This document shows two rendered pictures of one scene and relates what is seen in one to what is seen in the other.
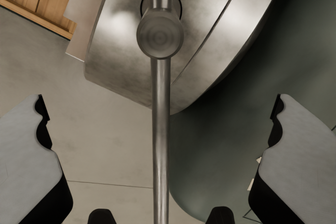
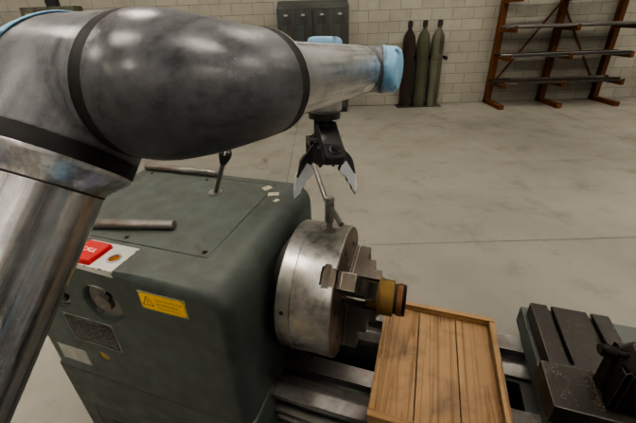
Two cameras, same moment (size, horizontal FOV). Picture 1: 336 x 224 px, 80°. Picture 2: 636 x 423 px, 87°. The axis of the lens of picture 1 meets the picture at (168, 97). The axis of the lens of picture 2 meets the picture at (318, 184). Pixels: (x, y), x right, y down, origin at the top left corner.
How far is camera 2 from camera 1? 71 cm
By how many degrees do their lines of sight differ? 41
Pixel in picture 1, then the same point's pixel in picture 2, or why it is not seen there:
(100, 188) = not seen: hidden behind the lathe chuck
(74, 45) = (367, 251)
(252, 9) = (297, 235)
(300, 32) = (273, 236)
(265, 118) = (280, 211)
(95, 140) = not seen: hidden behind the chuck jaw
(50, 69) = not seen: hidden behind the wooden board
